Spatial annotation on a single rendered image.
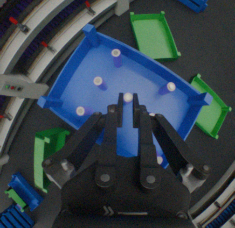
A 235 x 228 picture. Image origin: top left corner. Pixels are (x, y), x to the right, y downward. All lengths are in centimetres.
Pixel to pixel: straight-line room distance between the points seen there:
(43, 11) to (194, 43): 79
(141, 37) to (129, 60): 44
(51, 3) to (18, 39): 17
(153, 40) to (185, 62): 22
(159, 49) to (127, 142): 55
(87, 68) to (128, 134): 19
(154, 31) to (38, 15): 59
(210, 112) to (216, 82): 19
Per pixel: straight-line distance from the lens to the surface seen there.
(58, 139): 73
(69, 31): 64
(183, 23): 91
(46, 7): 52
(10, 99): 74
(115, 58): 24
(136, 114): 16
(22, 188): 123
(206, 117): 76
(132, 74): 29
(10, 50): 52
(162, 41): 74
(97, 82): 23
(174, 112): 30
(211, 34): 101
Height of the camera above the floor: 60
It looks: 85 degrees down
